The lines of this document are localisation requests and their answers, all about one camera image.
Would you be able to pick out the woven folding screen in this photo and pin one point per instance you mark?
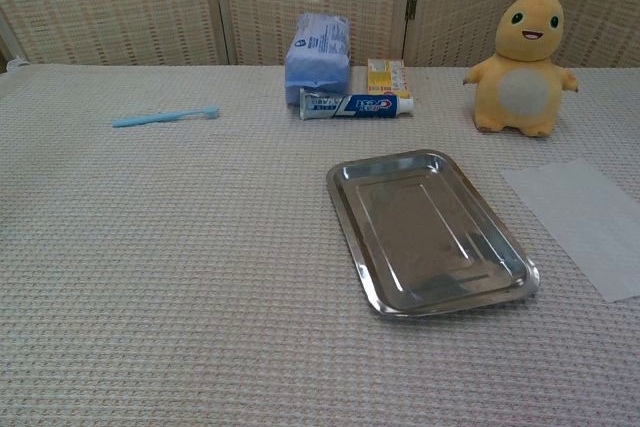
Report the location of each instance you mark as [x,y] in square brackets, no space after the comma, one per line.
[125,2]

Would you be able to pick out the blue tissue pack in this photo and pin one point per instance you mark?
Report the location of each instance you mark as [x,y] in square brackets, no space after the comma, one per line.
[317,57]

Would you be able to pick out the stainless steel tray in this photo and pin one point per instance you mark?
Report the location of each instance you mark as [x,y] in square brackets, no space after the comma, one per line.
[425,232]

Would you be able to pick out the light blue toothbrush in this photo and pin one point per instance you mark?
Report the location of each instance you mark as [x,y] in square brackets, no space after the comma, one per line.
[160,117]

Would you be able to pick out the brass screen hinge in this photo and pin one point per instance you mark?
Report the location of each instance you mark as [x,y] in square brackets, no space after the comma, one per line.
[411,7]

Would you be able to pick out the blue white toothpaste tube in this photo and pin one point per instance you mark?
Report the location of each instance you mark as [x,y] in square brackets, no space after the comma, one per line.
[360,107]

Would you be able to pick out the beige woven table cloth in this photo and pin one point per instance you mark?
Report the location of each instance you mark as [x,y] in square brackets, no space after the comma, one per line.
[175,257]

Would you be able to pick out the yellow cardboard box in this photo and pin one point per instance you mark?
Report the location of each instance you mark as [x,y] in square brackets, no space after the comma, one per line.
[385,78]

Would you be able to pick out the yellow plush toy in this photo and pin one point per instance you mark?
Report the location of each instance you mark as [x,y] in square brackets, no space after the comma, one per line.
[522,92]

